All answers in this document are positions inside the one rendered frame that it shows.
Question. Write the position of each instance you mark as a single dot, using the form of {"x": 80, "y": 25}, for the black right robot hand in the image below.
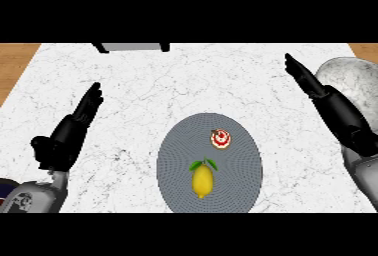
{"x": 340, "y": 113}

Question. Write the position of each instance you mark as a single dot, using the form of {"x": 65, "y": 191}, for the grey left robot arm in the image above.
{"x": 34, "y": 196}

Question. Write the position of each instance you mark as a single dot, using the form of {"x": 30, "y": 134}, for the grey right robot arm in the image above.
{"x": 364, "y": 176}

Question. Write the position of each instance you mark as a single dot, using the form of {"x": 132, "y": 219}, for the yellow lemon with leaves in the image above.
{"x": 203, "y": 180}

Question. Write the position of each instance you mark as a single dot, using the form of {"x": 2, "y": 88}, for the white marbled bowl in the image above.
{"x": 352, "y": 83}

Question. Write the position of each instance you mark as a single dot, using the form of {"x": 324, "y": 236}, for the grey oval placemat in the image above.
{"x": 210, "y": 163}

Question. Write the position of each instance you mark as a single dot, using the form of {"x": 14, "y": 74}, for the grey appliance with black legs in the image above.
{"x": 130, "y": 47}

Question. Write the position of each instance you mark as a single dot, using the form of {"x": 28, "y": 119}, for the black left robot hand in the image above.
{"x": 67, "y": 140}

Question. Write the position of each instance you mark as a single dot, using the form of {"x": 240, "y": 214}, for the red and white cupcake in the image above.
{"x": 220, "y": 139}

